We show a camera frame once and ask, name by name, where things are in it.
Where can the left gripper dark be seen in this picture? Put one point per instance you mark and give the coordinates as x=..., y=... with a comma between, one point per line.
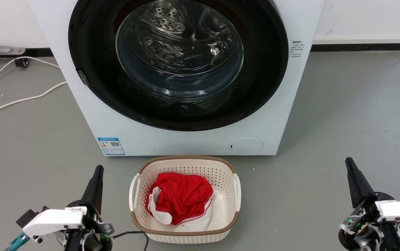
x=91, y=240

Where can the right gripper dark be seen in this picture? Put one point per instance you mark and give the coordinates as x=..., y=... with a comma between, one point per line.
x=370, y=237

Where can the black round glass washer door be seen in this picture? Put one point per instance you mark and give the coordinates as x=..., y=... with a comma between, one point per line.
x=91, y=69

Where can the white front-load washing machine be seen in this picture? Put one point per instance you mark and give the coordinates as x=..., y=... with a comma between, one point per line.
x=186, y=143

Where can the grey metal door hinge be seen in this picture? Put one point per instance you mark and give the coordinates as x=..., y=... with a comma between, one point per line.
x=83, y=77

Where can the blue energy label sticker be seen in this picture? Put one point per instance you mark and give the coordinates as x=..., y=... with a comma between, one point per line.
x=111, y=146

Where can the red garment with white trim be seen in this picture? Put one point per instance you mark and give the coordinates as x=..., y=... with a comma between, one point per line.
x=182, y=195

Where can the beige plastic laundry basket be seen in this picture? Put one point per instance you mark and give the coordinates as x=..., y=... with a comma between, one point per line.
x=186, y=237

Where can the round white filter cover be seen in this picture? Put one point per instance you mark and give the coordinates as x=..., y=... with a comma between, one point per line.
x=246, y=146

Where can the small black floor clip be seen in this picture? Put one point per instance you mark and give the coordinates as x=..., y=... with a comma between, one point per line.
x=21, y=62

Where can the steel perforated washer drum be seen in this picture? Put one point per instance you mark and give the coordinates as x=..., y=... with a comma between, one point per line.
x=172, y=24

